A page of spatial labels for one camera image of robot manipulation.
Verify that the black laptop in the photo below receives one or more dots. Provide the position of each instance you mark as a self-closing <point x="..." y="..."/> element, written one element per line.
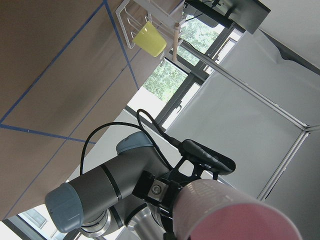
<point x="247" y="14"/>

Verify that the white wire cup rack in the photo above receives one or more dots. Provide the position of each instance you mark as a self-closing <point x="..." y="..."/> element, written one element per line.
<point x="166" y="16"/>

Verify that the pink plastic cup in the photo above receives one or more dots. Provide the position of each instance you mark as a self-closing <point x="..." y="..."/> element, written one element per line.
<point x="206" y="209"/>

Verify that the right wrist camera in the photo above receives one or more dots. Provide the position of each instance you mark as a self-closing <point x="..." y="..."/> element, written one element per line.
<point x="202" y="155"/>

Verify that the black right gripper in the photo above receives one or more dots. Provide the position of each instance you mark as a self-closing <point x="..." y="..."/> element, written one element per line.
<point x="161" y="192"/>

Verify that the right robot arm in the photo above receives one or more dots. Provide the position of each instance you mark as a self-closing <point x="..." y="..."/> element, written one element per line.
<point x="87" y="197"/>

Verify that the yellow plastic cup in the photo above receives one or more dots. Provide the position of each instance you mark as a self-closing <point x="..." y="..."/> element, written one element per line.
<point x="150" y="40"/>

